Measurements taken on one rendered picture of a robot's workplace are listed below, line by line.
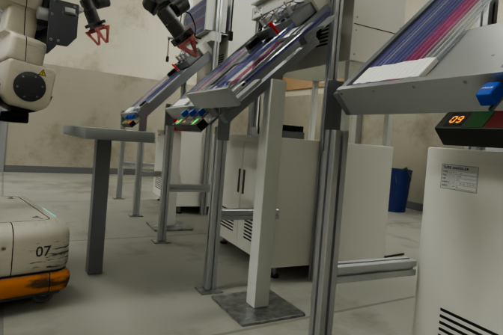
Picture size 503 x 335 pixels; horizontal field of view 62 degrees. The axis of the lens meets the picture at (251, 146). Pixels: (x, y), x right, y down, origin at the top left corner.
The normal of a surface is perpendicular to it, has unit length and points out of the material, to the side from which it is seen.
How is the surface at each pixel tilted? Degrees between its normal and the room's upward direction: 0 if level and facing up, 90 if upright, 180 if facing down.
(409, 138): 90
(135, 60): 90
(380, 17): 90
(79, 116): 90
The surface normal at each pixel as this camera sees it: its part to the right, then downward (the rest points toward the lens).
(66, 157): 0.51, 0.06
